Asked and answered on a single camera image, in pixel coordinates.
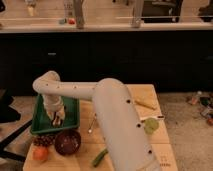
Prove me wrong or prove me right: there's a green cucumber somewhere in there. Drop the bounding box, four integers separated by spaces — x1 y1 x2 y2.
92 149 108 167

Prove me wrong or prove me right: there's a dark brown bowl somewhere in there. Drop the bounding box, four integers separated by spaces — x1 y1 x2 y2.
54 129 81 156

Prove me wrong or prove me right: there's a green apple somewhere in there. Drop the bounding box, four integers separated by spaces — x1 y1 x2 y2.
144 118 159 135

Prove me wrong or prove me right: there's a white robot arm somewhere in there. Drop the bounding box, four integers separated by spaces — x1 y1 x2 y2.
33 71 162 171

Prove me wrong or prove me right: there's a clutter pile on floor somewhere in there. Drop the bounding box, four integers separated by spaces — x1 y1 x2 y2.
187 91 213 127

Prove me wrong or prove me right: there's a metal spoon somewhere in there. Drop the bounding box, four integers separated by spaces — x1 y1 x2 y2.
88 113 97 134

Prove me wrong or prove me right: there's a green plastic tray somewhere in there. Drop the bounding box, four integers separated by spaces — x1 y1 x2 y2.
31 94 80 135

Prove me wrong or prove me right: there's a black chair base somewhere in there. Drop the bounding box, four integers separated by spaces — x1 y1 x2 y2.
0 89 32 162

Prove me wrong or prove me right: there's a red object on counter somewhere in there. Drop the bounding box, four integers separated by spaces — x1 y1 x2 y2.
68 18 75 25

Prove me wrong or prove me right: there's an orange fruit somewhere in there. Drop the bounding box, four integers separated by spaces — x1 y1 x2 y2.
33 146 49 162

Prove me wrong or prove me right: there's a bunch of dark grapes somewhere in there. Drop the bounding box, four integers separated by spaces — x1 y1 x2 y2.
33 135 55 147

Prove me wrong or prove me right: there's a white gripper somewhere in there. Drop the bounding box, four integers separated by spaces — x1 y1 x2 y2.
43 95 65 120

